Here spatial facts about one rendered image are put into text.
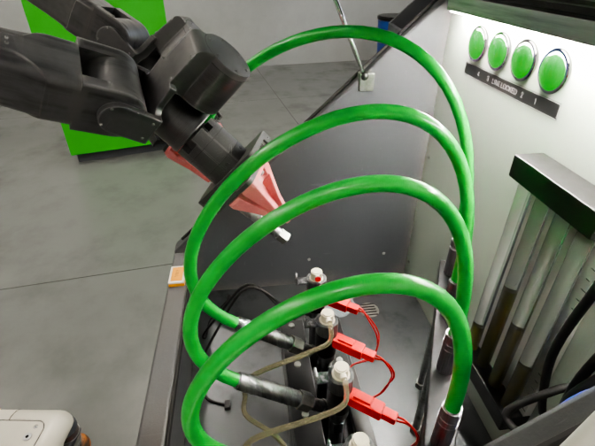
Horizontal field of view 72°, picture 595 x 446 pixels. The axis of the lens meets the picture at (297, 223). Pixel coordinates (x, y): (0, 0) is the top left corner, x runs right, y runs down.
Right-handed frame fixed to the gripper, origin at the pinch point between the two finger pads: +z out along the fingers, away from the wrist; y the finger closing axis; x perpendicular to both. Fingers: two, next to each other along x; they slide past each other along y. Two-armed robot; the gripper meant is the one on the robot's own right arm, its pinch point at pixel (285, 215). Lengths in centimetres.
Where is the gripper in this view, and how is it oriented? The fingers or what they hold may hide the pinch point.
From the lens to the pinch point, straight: 52.0
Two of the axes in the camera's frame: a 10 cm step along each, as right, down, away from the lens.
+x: 1.4, -5.6, 8.2
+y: 6.9, -5.4, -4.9
